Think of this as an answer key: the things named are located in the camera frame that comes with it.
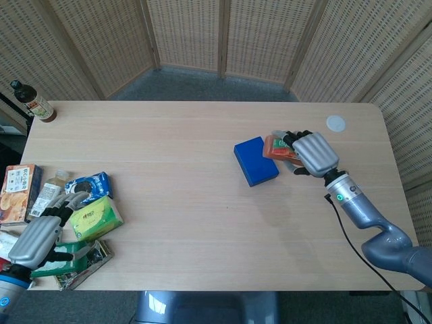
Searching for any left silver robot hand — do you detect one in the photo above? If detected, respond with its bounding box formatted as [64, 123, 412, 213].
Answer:
[7, 191, 94, 271]

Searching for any white package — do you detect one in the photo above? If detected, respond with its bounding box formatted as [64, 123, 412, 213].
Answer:
[0, 231, 20, 261]

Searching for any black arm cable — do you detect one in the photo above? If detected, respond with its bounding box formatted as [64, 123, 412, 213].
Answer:
[323, 192, 432, 324]

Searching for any brown sauce bottle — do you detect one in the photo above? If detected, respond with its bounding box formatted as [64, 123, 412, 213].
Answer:
[9, 80, 57, 123]

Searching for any orange juice bottle green label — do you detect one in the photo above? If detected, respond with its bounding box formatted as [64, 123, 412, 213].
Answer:
[263, 134, 303, 167]

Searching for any orange drink carton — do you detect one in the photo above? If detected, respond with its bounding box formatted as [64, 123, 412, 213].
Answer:
[0, 163, 45, 225]

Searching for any dark foil snack bag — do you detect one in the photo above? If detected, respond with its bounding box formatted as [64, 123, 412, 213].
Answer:
[55, 240, 115, 292]

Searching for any woven bamboo screen panel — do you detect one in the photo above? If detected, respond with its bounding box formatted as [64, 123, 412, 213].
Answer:
[0, 0, 105, 129]
[144, 0, 225, 74]
[221, 0, 330, 85]
[360, 33, 432, 244]
[43, 0, 161, 99]
[290, 0, 432, 102]

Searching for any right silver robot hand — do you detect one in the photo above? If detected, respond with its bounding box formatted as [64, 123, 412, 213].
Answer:
[271, 129, 340, 179]

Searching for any pale tea plastic bottle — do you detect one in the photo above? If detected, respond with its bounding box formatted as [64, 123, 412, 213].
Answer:
[25, 169, 72, 222]

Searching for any green tissue pack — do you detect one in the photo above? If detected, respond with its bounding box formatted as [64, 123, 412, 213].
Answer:
[68, 196, 124, 242]

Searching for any blue cookie packet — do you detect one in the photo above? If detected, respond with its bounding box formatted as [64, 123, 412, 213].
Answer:
[64, 171, 115, 205]

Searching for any green and white snack bag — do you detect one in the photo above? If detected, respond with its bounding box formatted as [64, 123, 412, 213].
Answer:
[32, 240, 88, 278]

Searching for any black stand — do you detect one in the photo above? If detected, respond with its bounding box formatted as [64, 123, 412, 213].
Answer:
[0, 92, 33, 136]

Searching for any blue cardboard box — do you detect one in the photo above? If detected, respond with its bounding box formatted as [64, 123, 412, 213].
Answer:
[233, 136, 280, 188]

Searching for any grey-blue robot torso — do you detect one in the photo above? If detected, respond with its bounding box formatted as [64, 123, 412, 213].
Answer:
[134, 290, 281, 324]

